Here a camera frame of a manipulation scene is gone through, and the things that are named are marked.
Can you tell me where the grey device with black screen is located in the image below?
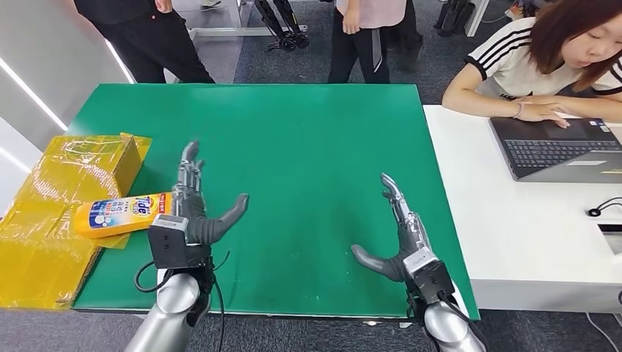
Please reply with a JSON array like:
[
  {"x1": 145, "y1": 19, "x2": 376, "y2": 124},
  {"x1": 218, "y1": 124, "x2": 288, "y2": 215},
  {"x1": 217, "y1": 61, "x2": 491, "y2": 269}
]
[{"x1": 596, "y1": 223, "x2": 622, "y2": 254}]

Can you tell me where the white floor cable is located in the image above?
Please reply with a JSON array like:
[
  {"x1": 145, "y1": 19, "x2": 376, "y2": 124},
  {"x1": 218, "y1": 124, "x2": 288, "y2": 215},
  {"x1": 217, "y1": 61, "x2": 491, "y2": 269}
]
[{"x1": 582, "y1": 312, "x2": 622, "y2": 352}]

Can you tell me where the seated person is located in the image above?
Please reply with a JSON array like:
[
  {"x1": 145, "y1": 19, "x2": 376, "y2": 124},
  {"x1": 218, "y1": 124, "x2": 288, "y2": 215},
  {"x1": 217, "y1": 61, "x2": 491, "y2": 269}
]
[{"x1": 441, "y1": 0, "x2": 622, "y2": 130}]

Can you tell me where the humanoid robot with black legs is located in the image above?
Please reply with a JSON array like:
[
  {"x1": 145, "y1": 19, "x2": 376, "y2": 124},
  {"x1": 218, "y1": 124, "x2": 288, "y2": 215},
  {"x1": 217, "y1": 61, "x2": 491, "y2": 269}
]
[{"x1": 253, "y1": 0, "x2": 310, "y2": 52}]

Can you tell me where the grey laptop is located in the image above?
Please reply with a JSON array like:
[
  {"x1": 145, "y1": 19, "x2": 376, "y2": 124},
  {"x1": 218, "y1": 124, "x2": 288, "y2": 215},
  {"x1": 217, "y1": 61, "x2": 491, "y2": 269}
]
[{"x1": 488, "y1": 116, "x2": 622, "y2": 185}]

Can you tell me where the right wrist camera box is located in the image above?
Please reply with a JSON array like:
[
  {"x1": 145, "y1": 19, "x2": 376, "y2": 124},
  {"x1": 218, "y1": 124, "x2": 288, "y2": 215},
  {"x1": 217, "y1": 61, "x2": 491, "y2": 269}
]
[{"x1": 402, "y1": 246, "x2": 457, "y2": 306}]

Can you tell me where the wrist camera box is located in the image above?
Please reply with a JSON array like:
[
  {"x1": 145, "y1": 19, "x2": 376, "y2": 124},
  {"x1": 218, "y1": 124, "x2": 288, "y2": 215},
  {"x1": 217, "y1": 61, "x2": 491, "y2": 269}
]
[
  {"x1": 402, "y1": 246, "x2": 457, "y2": 306},
  {"x1": 147, "y1": 213, "x2": 212, "y2": 271}
]

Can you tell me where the green table mat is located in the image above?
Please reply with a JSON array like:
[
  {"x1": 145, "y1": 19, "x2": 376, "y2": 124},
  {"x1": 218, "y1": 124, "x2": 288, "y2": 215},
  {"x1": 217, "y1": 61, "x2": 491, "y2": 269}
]
[{"x1": 65, "y1": 83, "x2": 481, "y2": 322}]

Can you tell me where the orange detergent bottle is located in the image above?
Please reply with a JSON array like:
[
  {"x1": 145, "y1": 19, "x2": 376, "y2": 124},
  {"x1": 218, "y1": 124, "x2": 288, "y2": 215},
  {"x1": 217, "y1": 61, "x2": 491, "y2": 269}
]
[{"x1": 73, "y1": 192, "x2": 175, "y2": 240}]

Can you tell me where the yellow taped cardboard box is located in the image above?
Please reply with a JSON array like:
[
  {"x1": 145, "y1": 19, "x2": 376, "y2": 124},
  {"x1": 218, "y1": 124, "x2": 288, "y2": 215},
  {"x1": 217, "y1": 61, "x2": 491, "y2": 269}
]
[{"x1": 0, "y1": 132, "x2": 153, "y2": 312}]

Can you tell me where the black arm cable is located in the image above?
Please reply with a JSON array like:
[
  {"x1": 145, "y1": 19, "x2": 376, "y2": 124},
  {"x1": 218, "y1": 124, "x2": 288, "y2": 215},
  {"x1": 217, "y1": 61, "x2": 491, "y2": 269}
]
[
  {"x1": 437, "y1": 291, "x2": 489, "y2": 352},
  {"x1": 133, "y1": 250, "x2": 232, "y2": 352}
]

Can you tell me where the white desk frame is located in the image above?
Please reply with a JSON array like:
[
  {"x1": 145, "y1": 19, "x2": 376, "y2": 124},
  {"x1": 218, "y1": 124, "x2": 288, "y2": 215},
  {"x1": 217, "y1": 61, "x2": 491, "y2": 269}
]
[{"x1": 172, "y1": 0, "x2": 308, "y2": 40}]

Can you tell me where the white desk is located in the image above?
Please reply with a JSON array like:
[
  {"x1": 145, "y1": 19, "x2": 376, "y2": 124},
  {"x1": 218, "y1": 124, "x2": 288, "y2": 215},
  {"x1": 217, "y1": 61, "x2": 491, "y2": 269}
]
[{"x1": 422, "y1": 104, "x2": 622, "y2": 315}]

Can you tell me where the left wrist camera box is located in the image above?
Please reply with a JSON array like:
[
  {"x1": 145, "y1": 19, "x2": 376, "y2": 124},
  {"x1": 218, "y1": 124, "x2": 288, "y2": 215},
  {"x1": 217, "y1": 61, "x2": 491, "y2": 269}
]
[{"x1": 147, "y1": 213, "x2": 212, "y2": 271}]

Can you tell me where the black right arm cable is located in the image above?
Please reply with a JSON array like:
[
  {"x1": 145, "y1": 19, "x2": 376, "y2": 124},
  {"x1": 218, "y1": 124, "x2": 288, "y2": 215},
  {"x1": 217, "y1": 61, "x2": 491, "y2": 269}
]
[{"x1": 437, "y1": 291, "x2": 489, "y2": 352}]

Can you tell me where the black cable on desk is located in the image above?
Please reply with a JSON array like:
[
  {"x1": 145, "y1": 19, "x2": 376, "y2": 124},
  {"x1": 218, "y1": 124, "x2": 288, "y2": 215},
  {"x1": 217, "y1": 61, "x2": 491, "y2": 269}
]
[{"x1": 585, "y1": 196, "x2": 622, "y2": 218}]

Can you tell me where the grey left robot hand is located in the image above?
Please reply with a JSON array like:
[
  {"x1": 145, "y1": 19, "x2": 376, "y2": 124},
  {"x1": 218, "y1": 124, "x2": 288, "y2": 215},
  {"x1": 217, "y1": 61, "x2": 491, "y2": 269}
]
[{"x1": 171, "y1": 141, "x2": 250, "y2": 246}]

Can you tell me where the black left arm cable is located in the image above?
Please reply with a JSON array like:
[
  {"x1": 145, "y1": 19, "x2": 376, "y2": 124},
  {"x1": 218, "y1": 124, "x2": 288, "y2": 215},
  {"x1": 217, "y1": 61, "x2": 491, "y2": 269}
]
[{"x1": 133, "y1": 250, "x2": 232, "y2": 352}]

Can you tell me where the white table leg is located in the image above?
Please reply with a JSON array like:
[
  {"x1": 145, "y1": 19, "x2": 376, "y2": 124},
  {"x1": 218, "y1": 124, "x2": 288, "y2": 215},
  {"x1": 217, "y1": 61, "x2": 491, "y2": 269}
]
[{"x1": 464, "y1": 0, "x2": 489, "y2": 37}]

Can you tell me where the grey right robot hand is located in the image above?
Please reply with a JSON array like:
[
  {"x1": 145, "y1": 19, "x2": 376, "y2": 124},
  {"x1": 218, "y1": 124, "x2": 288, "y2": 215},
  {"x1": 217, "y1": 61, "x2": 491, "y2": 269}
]
[{"x1": 351, "y1": 172, "x2": 433, "y2": 284}]

